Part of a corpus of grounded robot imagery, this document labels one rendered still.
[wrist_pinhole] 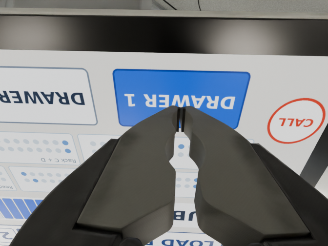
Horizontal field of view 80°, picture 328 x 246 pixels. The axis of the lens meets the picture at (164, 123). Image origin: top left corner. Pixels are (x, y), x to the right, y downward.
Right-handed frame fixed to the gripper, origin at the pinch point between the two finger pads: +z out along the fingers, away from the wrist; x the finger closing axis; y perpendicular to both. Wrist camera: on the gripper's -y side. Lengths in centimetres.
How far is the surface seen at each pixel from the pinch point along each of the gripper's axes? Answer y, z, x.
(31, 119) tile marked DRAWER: 2.6, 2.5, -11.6
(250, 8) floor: -1, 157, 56
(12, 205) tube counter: 14.0, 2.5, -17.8
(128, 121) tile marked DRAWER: 2.5, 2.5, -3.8
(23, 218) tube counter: 16.4, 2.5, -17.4
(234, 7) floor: -1, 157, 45
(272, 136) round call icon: 3.6, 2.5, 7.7
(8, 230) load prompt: 19.2, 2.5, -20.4
